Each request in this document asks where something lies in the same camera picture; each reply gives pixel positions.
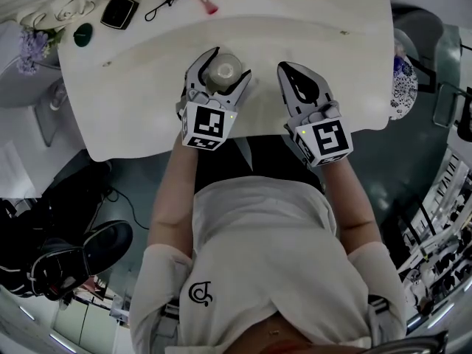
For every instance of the person's left hand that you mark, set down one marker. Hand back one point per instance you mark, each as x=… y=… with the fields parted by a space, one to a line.
x=199 y=96

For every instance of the grey armchair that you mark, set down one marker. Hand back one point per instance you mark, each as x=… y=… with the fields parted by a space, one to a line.
x=420 y=28

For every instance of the purple flowers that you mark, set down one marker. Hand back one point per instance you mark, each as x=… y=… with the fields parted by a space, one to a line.
x=33 y=48

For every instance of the small beige jar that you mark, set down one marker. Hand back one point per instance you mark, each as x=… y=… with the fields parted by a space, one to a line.
x=224 y=70

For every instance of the black compact case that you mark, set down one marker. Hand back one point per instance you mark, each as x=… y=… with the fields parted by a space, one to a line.
x=119 y=11

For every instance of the person's right hand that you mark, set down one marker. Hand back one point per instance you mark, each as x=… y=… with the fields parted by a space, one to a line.
x=319 y=114

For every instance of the white side cabinet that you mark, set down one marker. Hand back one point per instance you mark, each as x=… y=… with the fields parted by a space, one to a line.
x=26 y=131

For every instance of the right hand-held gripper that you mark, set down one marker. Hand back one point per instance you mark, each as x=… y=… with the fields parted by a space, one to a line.
x=328 y=138

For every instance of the dark oval chair seat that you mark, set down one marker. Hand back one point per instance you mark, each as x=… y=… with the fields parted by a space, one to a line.
x=108 y=243

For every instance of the person's left forearm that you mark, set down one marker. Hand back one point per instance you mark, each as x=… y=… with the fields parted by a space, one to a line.
x=173 y=205

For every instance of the cream dressing table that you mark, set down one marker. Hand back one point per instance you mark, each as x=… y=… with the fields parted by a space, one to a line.
x=147 y=87

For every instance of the person's right forearm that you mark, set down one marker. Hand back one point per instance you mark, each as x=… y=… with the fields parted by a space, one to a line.
x=354 y=212

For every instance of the person's black trousers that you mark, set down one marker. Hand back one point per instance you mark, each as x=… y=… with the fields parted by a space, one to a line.
x=273 y=157

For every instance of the person's white shirt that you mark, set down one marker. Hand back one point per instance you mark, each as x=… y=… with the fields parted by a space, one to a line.
x=265 y=256

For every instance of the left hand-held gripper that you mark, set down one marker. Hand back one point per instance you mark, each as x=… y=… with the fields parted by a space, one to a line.
x=208 y=125

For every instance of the dark green round lid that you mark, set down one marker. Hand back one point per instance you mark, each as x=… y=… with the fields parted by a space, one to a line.
x=83 y=34

